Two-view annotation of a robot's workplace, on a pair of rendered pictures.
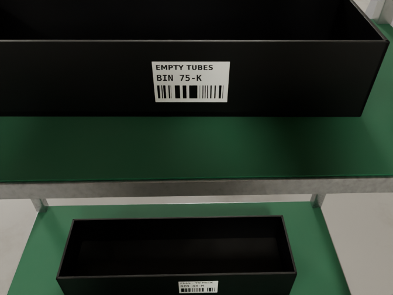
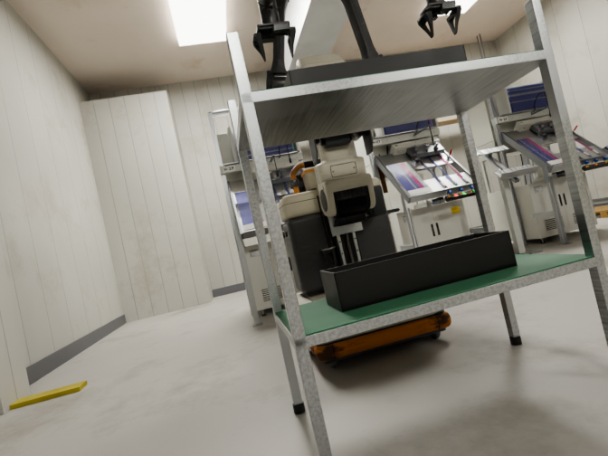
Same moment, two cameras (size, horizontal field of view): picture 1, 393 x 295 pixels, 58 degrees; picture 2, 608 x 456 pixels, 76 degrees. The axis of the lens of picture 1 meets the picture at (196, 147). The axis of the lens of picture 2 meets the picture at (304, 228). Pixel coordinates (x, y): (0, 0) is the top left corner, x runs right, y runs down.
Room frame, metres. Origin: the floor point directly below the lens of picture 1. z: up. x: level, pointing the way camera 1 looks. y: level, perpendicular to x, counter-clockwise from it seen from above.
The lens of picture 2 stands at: (1.66, -0.48, 0.57)
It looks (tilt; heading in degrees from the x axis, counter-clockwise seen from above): 2 degrees up; 170
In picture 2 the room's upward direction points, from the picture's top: 13 degrees counter-clockwise
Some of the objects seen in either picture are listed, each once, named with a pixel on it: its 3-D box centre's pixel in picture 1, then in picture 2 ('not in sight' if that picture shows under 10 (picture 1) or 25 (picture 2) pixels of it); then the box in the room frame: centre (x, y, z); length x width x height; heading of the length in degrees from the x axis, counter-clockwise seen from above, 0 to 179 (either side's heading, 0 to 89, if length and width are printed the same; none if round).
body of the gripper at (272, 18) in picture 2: not in sight; (270, 23); (0.48, -0.23, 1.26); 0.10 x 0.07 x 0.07; 90
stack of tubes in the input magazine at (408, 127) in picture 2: not in sight; (404, 119); (-1.99, 1.41, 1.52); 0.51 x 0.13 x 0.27; 91
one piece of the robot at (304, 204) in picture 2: not in sight; (337, 229); (-0.39, 0.06, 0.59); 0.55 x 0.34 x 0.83; 90
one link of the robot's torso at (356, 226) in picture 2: not in sight; (358, 204); (-0.13, 0.12, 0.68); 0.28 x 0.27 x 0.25; 90
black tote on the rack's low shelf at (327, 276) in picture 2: (178, 256); (416, 268); (0.50, 0.05, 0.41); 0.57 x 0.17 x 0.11; 91
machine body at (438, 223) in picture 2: not in sight; (421, 239); (-2.11, 1.35, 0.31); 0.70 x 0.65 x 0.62; 91
